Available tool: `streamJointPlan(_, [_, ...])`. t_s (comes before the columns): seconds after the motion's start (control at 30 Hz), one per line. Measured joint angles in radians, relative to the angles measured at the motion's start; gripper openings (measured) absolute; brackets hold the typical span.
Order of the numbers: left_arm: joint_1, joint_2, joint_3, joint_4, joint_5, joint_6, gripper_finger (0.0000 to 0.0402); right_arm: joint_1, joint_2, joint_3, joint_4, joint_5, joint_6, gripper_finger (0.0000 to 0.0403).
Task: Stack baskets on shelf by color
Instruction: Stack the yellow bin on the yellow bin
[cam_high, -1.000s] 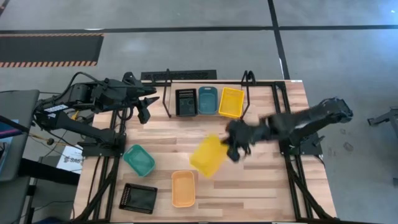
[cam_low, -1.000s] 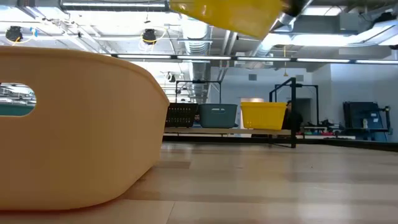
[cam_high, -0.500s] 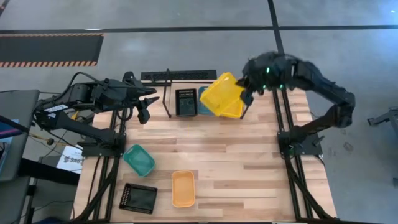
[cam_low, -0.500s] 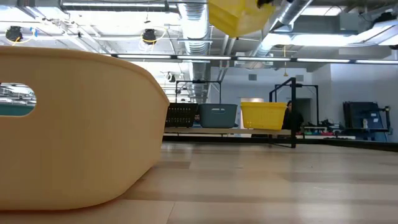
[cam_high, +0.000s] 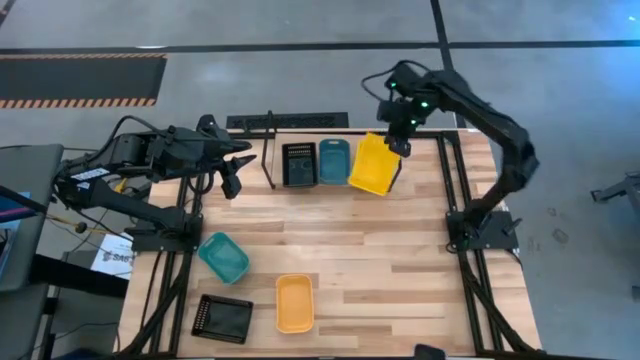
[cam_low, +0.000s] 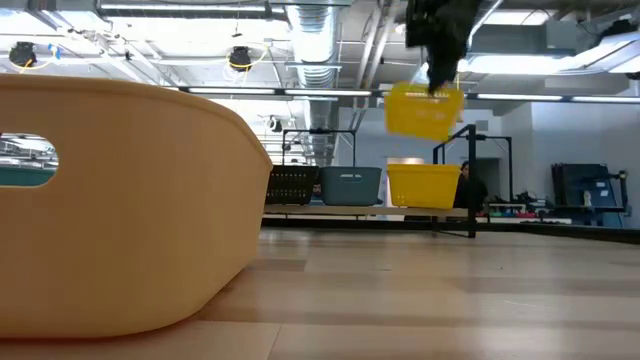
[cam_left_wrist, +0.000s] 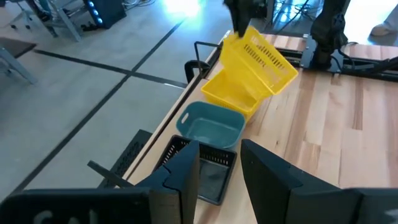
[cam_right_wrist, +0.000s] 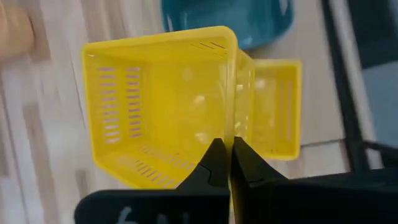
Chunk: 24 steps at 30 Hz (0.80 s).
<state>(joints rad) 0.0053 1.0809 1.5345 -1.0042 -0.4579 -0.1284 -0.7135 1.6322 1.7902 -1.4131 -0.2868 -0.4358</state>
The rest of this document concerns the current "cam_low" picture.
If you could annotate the black slotted plastic basket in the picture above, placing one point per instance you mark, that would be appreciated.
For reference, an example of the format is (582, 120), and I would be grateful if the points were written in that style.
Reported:
(292, 186)

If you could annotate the person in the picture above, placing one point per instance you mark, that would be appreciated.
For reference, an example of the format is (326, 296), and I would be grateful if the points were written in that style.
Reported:
(461, 195)
(316, 191)

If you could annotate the blue equipment rack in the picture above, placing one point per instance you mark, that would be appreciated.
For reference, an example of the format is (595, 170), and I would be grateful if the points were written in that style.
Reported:
(575, 185)

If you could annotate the yellow slotted plastic basket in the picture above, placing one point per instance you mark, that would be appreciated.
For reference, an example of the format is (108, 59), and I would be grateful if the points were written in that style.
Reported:
(420, 122)
(422, 190)

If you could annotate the orange plastic basket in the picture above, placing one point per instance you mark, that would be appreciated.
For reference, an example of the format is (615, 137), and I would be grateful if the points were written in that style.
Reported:
(150, 200)

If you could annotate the silver ribbed air duct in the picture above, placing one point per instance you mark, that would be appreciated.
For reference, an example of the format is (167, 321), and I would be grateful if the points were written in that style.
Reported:
(315, 50)
(487, 12)

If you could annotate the black metal frame stand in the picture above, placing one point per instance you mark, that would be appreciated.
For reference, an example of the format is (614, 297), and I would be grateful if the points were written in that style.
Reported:
(350, 210)

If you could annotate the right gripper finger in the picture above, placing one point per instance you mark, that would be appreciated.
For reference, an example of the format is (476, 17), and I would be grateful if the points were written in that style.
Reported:
(454, 67)
(437, 70)

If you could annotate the long ceiling light bar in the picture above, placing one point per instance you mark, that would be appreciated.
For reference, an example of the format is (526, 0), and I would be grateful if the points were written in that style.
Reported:
(325, 92)

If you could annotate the black background robot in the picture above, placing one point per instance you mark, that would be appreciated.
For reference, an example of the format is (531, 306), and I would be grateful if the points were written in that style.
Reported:
(530, 202)

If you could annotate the green plastic basket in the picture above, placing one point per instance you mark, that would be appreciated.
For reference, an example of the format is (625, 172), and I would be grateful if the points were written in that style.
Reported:
(25, 176)

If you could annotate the dark teal plastic basket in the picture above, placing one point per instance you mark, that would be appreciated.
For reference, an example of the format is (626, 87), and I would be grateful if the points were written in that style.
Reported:
(350, 194)

